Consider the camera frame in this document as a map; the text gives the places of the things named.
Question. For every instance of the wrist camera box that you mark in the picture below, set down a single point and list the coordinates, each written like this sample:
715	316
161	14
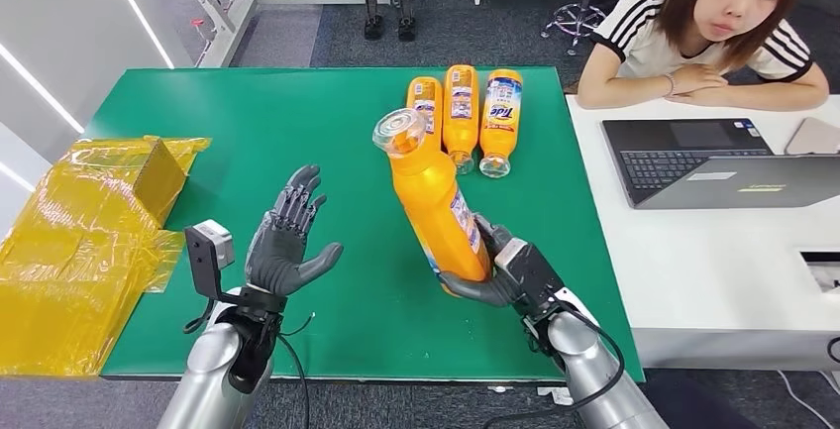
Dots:
207	255
531	275

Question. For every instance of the orange detergent bottle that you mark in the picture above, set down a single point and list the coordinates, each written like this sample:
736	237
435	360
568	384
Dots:
425	94
502	117
433	209
461	117

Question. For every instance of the open grey black laptop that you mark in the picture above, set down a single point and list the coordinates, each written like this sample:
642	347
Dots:
689	163

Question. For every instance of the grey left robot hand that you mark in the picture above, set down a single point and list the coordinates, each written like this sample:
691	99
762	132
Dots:
279	255

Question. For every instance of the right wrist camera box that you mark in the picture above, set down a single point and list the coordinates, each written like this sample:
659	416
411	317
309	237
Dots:
531	275

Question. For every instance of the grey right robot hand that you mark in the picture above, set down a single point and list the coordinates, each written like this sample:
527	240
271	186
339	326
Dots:
482	293

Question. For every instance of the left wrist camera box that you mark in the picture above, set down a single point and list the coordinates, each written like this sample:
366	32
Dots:
207	255

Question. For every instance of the seated person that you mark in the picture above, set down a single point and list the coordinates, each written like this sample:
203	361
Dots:
663	45

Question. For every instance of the yellow film wrapped cardboard box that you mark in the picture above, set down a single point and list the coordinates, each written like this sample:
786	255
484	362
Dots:
72	262

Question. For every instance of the white floor scrap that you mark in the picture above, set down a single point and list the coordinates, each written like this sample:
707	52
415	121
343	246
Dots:
500	388
556	396

